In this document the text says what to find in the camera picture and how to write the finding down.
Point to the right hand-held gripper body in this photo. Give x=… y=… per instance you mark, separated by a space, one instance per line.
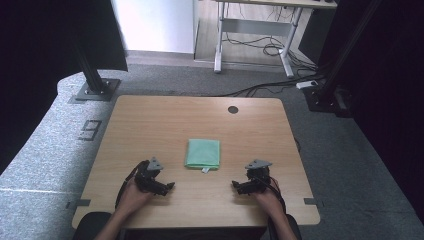
x=258 y=173

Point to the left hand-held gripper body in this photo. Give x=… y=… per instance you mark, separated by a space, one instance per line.
x=146 y=175

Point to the green towel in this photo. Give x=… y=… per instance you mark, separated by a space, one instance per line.
x=202 y=154

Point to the person's right hand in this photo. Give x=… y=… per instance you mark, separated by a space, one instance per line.
x=268 y=203

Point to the person's left hand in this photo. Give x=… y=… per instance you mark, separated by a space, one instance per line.
x=131 y=200

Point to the grey tape strip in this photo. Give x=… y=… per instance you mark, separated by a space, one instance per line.
x=310 y=201
x=78 y=203

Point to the person's right leg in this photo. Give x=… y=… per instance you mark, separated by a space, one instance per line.
x=295 y=230

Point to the person's leg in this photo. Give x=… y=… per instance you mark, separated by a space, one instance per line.
x=88 y=228
x=295 y=230

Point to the dark round table grommet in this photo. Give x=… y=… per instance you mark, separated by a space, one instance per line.
x=233 y=109

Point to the person's left leg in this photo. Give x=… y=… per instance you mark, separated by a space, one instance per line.
x=88 y=228

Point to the white power strip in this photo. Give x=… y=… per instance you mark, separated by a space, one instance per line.
x=307 y=84

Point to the black metal stand with base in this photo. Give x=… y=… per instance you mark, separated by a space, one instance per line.
x=95 y=85
x=330 y=86

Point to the white panel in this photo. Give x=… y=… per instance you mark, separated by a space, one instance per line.
x=156 y=25

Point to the black curtain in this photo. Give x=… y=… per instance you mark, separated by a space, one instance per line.
x=393 y=83
x=40 y=66

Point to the white frame desk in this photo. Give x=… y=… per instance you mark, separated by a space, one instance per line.
x=256 y=26

